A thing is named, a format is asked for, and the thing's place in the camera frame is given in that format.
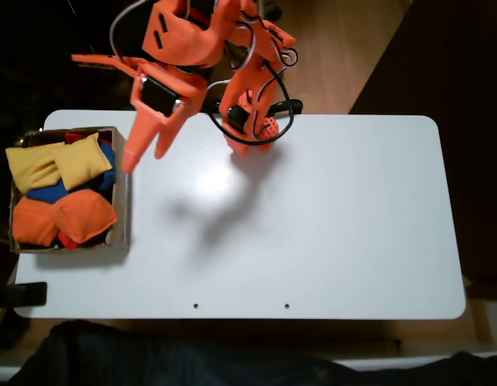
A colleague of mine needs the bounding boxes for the orange gripper camera mount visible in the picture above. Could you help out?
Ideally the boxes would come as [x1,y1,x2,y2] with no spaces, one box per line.
[70,53,147,80]

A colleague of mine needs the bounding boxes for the orange bean bag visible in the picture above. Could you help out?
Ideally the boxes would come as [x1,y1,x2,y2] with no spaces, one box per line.
[53,188,119,244]
[11,196,63,246]

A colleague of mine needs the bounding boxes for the white servo wire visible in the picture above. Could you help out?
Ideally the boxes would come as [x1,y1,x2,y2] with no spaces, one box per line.
[109,0,150,57]

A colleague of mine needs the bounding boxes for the red bean bag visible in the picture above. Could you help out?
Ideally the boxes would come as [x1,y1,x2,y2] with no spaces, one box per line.
[63,131,113,146]
[55,229,83,250]

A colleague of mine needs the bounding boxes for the yellow bean bag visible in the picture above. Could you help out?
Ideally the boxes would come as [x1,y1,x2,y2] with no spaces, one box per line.
[51,131,113,192]
[5,141,67,195]

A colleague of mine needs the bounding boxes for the blue bean bag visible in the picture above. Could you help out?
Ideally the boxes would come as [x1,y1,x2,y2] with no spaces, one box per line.
[25,140,117,204]

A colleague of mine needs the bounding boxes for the cardboard box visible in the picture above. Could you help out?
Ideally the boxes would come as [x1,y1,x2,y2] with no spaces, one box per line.
[7,126,133,254]

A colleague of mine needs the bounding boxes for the black table clamp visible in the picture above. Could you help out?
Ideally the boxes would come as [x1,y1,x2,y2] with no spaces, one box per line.
[0,281,48,310]

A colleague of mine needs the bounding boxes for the black looping cable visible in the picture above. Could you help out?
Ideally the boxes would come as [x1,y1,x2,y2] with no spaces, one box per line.
[207,60,304,146]

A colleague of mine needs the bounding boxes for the black base clamp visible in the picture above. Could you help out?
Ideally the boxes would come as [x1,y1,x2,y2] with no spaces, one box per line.
[268,99,304,118]
[203,96,229,116]

